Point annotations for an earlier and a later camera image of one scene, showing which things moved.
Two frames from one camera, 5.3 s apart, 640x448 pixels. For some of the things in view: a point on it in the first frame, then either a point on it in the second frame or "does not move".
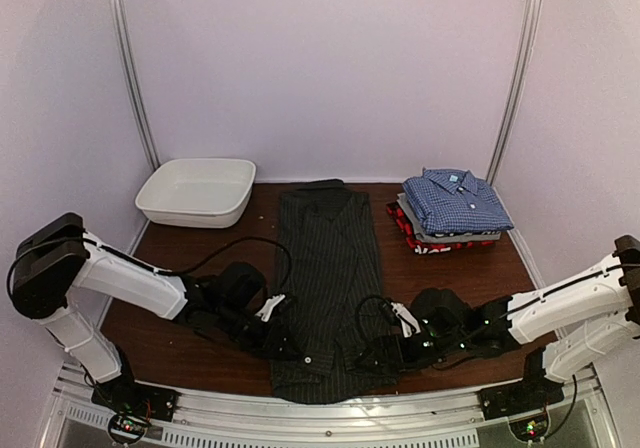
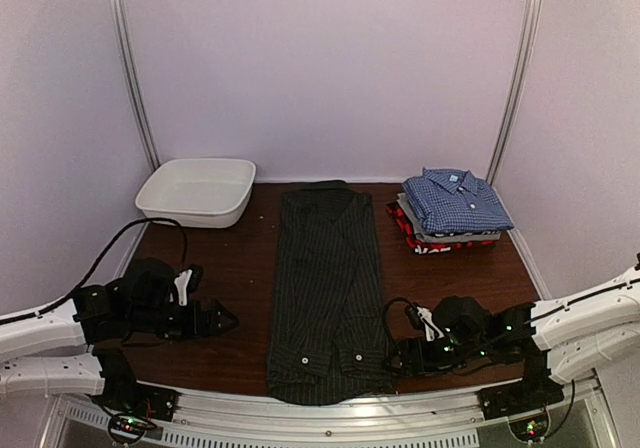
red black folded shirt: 421,247 does not move
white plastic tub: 197,192 does not move
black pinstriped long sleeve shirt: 327,271 does not move
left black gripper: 270,343 → 198,329
